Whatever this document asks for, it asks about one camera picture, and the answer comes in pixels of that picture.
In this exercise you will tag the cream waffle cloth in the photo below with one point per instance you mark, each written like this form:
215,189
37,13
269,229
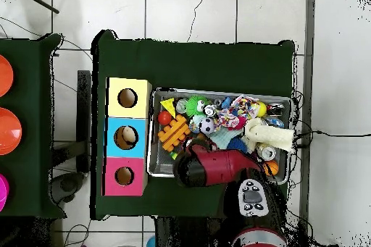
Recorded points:
269,136

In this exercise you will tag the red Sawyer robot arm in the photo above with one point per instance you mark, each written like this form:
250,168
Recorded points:
223,169

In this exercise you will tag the wooden box with three holes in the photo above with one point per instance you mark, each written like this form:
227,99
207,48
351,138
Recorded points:
113,142

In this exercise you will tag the orange plastic building block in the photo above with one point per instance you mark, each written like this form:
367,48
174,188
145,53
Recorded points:
173,133

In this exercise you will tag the green fuzzy toy with eyes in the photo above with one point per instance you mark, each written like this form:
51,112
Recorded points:
196,105

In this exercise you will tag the red ball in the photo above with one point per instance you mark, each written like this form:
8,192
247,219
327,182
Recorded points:
164,118

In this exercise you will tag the black and white soccer ball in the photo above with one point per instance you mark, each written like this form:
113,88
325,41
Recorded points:
207,125

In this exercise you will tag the yellow cheese wedge toy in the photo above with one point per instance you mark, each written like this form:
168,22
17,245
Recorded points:
168,107

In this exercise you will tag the blue spiky ball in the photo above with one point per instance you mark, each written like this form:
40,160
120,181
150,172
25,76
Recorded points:
237,144

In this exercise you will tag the yellow ball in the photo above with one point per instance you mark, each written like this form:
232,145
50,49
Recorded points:
262,109

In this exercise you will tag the crushed silver can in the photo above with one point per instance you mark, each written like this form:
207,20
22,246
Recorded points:
268,153

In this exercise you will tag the small orange basketball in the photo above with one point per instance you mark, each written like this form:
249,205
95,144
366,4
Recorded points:
272,168

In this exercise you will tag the side table with green cloth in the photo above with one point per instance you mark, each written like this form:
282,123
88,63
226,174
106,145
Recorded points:
29,160

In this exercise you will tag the orange bowl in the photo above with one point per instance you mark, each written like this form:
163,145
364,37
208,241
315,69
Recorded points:
4,76
8,132

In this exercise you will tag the black rod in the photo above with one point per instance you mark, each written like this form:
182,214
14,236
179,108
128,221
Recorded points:
37,1

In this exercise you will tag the pink bowl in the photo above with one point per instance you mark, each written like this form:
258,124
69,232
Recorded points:
3,192

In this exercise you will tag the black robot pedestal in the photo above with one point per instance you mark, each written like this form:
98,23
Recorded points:
185,235

